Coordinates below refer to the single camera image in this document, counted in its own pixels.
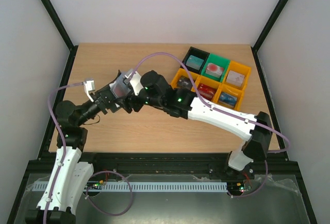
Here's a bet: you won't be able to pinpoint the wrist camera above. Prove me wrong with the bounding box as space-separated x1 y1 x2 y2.
124 69 143 95
83 78 95 102

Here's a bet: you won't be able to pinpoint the white pink card stack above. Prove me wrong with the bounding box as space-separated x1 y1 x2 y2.
226 70 245 87

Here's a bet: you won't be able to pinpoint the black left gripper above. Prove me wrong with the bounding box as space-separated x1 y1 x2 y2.
76 86 120 126

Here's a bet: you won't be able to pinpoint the white red circle card stack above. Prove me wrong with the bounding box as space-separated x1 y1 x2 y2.
205 62 224 78

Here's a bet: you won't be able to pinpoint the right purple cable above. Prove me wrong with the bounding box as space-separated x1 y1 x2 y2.
128 52 291 200

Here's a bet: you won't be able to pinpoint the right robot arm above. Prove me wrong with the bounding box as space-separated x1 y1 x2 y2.
122 70 272 179

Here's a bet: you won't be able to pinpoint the purple cable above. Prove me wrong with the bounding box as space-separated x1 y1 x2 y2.
42 82 86 224
128 52 291 200

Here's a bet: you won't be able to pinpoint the yellow bin front left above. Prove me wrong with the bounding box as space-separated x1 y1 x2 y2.
170 68 195 91

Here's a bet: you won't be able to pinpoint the black bin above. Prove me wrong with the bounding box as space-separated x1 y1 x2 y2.
183 46 210 74

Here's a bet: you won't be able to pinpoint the slotted cable duct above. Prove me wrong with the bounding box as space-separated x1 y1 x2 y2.
32 181 228 191

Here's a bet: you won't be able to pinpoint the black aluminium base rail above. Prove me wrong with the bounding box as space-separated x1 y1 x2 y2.
25 152 302 179

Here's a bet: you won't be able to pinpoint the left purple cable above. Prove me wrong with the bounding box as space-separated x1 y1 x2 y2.
42 82 86 224

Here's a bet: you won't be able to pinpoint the green bin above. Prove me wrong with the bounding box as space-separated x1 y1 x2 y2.
201 54 230 82

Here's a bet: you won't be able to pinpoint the frame post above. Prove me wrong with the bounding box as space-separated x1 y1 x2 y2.
27 0 78 52
252 0 303 49

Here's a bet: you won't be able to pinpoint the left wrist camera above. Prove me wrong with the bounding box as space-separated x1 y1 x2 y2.
83 78 95 102

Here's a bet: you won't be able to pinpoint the yellow bin back right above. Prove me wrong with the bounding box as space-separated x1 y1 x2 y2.
222 60 251 91

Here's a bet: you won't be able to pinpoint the red VIP card stack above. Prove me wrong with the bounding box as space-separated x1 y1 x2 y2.
197 84 217 101

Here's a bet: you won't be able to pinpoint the yellow bin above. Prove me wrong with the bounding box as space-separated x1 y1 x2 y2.
213 84 244 111
170 68 195 91
222 60 251 91
195 75 222 103

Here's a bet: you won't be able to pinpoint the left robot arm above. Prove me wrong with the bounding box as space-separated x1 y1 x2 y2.
25 81 119 223

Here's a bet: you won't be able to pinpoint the black VIP card stack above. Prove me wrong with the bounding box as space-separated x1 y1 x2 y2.
177 76 192 90

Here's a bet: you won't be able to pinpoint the yellow bin front right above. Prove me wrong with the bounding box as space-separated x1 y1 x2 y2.
213 84 244 111

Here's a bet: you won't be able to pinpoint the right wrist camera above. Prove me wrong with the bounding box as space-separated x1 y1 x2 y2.
124 69 143 95

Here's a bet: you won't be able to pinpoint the left frame post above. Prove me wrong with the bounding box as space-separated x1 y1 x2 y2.
27 0 78 52

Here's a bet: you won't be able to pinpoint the right frame post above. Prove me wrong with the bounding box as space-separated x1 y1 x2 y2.
252 0 303 49

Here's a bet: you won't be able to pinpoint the yellow bin front middle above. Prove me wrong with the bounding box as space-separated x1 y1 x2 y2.
195 75 222 103

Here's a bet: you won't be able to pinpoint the blue card stack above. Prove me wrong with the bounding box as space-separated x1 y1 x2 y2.
218 92 237 108

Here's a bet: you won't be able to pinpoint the black leather card holder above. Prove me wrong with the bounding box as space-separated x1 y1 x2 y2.
109 71 134 108

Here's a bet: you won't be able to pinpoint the teal card stack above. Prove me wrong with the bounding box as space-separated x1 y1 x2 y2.
186 55 204 70

